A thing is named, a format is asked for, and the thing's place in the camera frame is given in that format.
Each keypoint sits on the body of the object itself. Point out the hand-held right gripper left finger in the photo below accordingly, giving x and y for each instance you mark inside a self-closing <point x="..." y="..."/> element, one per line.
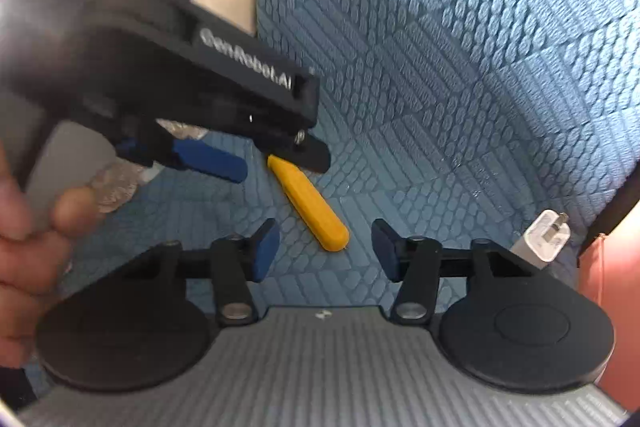
<point x="265" y="252"/>

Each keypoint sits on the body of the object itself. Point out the white charger plug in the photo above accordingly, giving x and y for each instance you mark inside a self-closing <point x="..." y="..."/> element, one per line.
<point x="540" y="242"/>

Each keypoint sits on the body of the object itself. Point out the yellow screwdriver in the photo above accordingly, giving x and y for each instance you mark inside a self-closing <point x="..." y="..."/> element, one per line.
<point x="312" y="207"/>

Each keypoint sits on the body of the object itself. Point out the pink cardboard box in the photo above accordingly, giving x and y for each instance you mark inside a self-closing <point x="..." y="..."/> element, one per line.
<point x="617" y="307"/>

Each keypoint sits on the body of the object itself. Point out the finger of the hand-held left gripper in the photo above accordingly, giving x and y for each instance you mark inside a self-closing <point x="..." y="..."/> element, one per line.
<point x="310" y="154"/>
<point x="215" y="162"/>

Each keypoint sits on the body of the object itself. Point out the person's left hand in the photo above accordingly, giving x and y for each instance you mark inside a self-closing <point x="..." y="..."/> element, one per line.
<point x="25" y="267"/>

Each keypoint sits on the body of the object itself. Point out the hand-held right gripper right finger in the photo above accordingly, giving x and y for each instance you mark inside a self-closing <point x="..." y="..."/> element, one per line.
<point x="387" y="252"/>

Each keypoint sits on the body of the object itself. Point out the red white striped blanket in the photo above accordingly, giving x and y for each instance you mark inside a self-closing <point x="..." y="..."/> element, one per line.
<point x="225" y="2"/>

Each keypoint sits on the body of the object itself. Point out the blue textured mat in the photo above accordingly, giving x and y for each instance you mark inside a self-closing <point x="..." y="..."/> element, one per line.
<point x="425" y="57"/>

